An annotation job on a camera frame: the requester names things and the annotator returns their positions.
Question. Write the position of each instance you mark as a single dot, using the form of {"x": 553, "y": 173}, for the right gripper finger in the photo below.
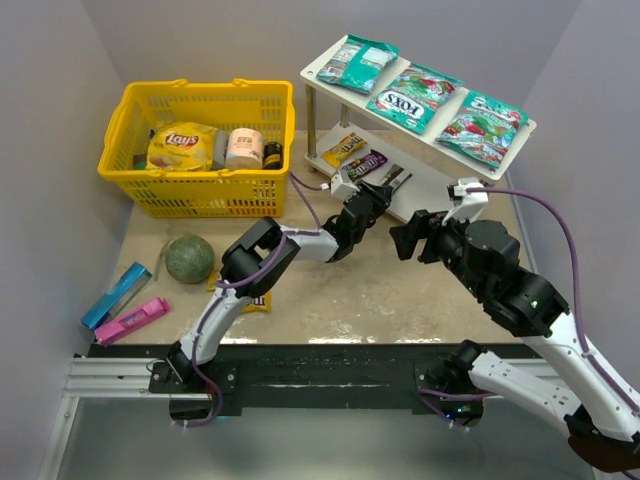
{"x": 406, "y": 237}
{"x": 434, "y": 249}

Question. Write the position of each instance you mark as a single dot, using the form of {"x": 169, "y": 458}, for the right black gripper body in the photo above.
{"x": 420, "y": 234}

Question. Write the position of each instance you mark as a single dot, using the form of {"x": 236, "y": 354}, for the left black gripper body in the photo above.
{"x": 368, "y": 201}

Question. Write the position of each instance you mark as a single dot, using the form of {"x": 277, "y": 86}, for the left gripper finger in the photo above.
{"x": 382, "y": 197}
{"x": 365, "y": 189}

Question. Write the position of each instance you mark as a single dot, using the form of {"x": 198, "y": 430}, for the brown chocolate bar wrapper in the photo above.
{"x": 395, "y": 177}

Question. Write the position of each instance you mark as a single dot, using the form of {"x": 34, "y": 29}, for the purple M&M's bag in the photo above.
{"x": 359, "y": 168}

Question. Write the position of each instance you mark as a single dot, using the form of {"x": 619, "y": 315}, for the yellow M&M's bag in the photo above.
{"x": 211, "y": 283}
{"x": 261, "y": 304}
{"x": 343, "y": 149}

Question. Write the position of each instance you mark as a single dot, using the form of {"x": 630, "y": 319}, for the Fox's mint blossom candy bag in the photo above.
{"x": 412, "y": 99}

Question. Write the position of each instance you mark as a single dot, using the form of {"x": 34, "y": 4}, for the teal candy bag back side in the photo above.
{"x": 357, "y": 64}

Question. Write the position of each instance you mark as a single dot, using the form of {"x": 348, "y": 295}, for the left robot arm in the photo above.
{"x": 254, "y": 263}

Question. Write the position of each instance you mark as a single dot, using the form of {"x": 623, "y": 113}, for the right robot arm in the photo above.
{"x": 595, "y": 409}

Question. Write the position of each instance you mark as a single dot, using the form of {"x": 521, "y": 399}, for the white two-tier shelf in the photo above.
{"x": 432, "y": 165}

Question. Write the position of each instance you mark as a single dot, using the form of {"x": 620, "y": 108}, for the black and yellow can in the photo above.
{"x": 273, "y": 156}

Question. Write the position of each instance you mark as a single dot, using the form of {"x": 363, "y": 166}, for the pink cylindrical container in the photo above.
{"x": 245, "y": 150}

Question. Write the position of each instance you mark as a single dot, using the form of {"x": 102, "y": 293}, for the yellow plastic shopping basket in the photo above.
{"x": 265, "y": 106}

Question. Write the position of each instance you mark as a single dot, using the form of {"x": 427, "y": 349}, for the grey pouch in basket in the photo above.
{"x": 219, "y": 150}

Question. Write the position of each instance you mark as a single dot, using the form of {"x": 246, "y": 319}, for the green round melon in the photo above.
{"x": 189, "y": 259}

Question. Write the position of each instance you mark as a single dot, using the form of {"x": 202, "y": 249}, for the yellow Lays chips bag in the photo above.
{"x": 181, "y": 147}

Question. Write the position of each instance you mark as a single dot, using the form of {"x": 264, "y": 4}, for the pink box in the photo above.
{"x": 131, "y": 321}

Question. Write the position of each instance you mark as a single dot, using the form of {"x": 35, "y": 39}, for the blue box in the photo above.
{"x": 110, "y": 304}

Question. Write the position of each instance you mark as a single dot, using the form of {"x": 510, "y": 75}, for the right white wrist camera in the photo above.
{"x": 467, "y": 205}

